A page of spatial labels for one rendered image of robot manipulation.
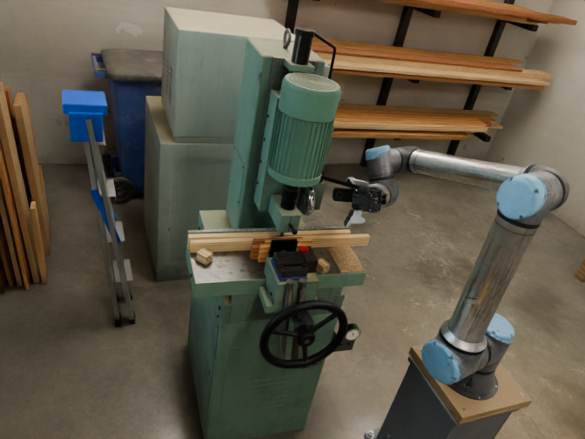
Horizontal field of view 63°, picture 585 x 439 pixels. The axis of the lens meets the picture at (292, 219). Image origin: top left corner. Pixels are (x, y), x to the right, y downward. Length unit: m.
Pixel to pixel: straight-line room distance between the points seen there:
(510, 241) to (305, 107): 0.68
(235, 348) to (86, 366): 0.94
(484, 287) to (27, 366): 1.97
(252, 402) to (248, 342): 0.36
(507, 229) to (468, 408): 0.72
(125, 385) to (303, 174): 1.37
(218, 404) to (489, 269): 1.13
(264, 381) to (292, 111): 1.06
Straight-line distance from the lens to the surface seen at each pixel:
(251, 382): 1.94
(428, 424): 2.02
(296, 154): 1.44
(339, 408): 2.45
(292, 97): 1.40
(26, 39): 3.77
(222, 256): 1.64
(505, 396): 2.00
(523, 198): 1.39
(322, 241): 1.76
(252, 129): 1.66
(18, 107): 2.70
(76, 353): 2.56
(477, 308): 1.57
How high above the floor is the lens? 1.90
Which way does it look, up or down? 32 degrees down
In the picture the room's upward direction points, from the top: 12 degrees clockwise
